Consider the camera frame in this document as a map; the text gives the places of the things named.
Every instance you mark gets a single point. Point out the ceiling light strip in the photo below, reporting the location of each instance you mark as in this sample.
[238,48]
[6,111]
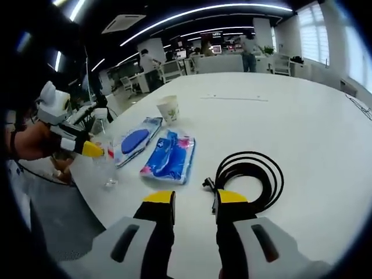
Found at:
[203,11]

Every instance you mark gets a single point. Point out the white table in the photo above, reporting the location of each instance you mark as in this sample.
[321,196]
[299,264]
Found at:
[261,130]

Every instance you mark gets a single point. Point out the blue tissue pack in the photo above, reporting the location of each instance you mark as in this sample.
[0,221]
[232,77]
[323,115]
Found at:
[170,158]

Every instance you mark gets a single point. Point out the potted green plant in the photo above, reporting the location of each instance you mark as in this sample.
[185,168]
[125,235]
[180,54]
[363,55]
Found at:
[268,50]

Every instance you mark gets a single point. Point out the person's left hand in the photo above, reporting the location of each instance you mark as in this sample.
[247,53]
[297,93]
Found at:
[35,142]

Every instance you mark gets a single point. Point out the window with white blinds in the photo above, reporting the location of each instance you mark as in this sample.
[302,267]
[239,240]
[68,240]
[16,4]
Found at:
[359,52]
[312,32]

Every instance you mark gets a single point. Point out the black bag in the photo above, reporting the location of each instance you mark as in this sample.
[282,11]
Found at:
[297,59]

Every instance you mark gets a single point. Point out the white partition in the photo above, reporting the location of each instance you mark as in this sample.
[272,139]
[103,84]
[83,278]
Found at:
[221,64]

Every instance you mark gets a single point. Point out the white mesh office chair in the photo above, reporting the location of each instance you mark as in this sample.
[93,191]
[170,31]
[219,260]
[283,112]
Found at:
[171,69]

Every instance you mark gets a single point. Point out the ceiling air vent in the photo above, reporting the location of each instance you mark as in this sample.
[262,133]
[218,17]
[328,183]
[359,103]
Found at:
[123,22]

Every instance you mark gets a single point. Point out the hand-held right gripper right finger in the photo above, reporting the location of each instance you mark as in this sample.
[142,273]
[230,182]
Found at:
[279,261]

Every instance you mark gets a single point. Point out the blue pad plastic packet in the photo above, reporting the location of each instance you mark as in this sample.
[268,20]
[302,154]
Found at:
[135,141]

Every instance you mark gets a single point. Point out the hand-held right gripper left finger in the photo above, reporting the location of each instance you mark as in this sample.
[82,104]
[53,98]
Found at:
[116,261]

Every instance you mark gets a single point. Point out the white paper cup green print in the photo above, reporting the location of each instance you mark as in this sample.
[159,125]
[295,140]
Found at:
[170,112]

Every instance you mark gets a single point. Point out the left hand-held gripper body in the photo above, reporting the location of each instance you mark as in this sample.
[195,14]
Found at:
[53,106]

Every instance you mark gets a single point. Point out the clear plastic bottle red label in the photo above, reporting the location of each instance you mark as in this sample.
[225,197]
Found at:
[100,116]

